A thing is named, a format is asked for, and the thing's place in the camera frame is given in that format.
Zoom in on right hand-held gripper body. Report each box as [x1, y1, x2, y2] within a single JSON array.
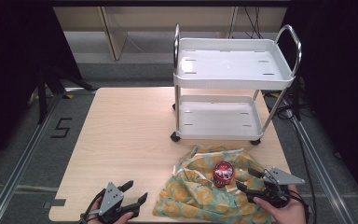
[[247, 166, 306, 209]]

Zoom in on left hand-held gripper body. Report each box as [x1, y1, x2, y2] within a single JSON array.
[[96, 182, 134, 223]]

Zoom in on red round can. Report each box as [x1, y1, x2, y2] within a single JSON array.
[[212, 161, 236, 189]]

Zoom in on white two-tier cart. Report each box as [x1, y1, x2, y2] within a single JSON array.
[[171, 23, 303, 147]]

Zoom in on person's left hand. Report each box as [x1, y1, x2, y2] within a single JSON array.
[[87, 199, 134, 224]]

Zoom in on person's right hand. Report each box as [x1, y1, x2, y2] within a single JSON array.
[[253, 185, 308, 224]]

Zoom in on green yellow patterned cloth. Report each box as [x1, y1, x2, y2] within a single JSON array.
[[152, 143, 273, 224]]

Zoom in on black tripod stand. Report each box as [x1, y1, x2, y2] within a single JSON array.
[[36, 64, 96, 125]]

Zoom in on beige wooden cabinet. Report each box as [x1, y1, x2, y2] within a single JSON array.
[[53, 6, 288, 62]]

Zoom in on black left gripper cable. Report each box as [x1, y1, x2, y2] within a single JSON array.
[[79, 188, 106, 224]]

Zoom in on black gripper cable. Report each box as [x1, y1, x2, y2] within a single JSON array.
[[79, 188, 106, 224], [287, 186, 310, 224]]

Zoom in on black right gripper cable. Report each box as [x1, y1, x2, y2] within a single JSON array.
[[287, 186, 310, 224]]

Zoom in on aluminium floor rail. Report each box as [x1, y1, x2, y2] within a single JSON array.
[[287, 115, 357, 224], [0, 92, 63, 224]]

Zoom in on black floor cables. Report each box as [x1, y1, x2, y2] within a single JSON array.
[[262, 88, 319, 224]]

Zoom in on black hanging cables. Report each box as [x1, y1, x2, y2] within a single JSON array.
[[242, 6, 265, 40]]

